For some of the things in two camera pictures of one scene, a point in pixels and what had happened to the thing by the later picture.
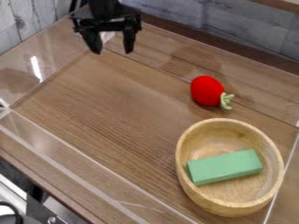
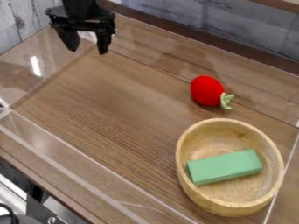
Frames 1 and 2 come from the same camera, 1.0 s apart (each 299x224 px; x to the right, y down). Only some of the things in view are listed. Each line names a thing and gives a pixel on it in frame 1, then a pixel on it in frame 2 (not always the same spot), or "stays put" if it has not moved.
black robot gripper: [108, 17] → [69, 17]
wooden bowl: [229, 166] stays put
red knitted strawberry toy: [208, 92] stays put
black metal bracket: [39, 212] stays put
